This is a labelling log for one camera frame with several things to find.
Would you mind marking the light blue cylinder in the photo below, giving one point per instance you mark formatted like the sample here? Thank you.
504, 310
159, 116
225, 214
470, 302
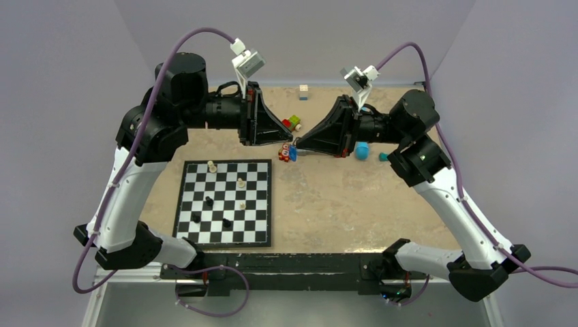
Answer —
361, 151

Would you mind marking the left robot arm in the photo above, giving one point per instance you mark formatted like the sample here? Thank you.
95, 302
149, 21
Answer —
147, 140

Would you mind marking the white blue small cube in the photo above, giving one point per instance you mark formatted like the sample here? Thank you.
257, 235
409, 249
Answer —
303, 92

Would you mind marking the colourful toy brick car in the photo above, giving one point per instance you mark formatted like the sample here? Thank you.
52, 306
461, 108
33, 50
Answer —
293, 123

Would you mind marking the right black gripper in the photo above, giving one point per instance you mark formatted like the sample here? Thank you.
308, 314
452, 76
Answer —
337, 133

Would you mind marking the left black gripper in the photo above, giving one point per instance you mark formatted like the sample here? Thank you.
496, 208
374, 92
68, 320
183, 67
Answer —
258, 125

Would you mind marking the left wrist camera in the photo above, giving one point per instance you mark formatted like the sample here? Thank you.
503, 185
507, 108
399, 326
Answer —
245, 63

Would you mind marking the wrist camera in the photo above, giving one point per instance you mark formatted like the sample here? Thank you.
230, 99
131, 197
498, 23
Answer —
245, 63
361, 82

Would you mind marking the white chess piece top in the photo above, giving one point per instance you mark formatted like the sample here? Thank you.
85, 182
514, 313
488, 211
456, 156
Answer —
211, 167

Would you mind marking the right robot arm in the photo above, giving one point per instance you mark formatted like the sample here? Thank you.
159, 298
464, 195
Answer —
485, 258

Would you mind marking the black base frame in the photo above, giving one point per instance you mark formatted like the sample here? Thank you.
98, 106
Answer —
363, 273

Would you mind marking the black white chessboard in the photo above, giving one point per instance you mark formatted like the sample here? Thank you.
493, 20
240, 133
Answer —
251, 227

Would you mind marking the red owl number block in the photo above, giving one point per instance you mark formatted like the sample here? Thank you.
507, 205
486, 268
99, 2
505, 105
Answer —
284, 153

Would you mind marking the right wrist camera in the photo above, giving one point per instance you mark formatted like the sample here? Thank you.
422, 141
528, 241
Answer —
361, 82

